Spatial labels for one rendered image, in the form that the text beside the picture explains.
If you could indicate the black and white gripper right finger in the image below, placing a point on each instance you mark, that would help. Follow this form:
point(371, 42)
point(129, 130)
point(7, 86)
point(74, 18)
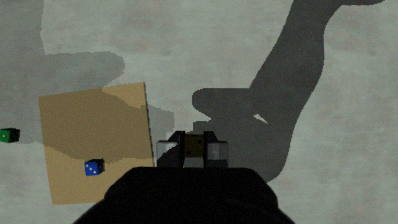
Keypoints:
point(215, 153)

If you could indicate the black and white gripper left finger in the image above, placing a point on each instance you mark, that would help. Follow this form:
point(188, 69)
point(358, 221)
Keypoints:
point(170, 153)

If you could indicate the tan square mat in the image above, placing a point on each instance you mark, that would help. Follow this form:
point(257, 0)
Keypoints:
point(109, 123)

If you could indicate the yellow die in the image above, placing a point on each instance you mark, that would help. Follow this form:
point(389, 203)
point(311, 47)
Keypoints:
point(193, 145)

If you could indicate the blue die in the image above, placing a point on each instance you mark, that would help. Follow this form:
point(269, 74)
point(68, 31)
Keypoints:
point(93, 167)

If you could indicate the green die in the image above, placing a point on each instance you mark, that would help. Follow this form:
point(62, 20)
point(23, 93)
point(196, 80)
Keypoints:
point(8, 135)

